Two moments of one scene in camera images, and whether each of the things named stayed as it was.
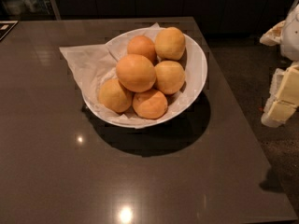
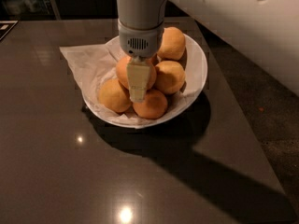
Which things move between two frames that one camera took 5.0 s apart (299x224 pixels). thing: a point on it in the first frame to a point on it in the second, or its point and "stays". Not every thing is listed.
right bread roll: x=170 y=77 stays
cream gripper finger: x=284 y=96 to x=138 y=72
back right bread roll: x=170 y=43 stays
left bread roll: x=114 y=96 stays
